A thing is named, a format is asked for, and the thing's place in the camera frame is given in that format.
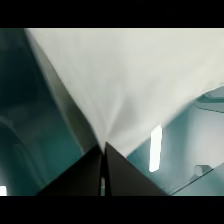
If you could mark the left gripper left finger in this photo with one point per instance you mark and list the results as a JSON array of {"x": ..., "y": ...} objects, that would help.
[{"x": 80, "y": 178}]

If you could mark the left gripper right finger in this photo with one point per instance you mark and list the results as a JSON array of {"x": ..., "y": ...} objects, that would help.
[{"x": 128, "y": 178}]

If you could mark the white T-shirt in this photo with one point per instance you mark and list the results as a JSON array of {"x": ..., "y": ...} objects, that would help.
[{"x": 123, "y": 76}]

